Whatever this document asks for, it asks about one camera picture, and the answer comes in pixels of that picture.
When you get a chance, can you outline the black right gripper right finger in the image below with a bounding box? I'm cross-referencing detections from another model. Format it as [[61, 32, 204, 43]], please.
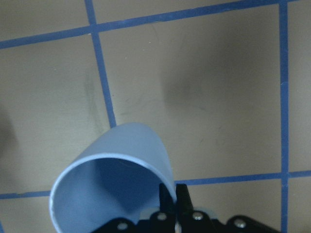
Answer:
[[176, 184, 194, 218]]

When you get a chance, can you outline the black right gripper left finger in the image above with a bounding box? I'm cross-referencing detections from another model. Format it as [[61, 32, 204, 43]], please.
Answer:
[[158, 183, 175, 218]]

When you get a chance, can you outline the blue cup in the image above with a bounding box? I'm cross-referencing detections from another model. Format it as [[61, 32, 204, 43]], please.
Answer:
[[49, 123, 176, 233]]

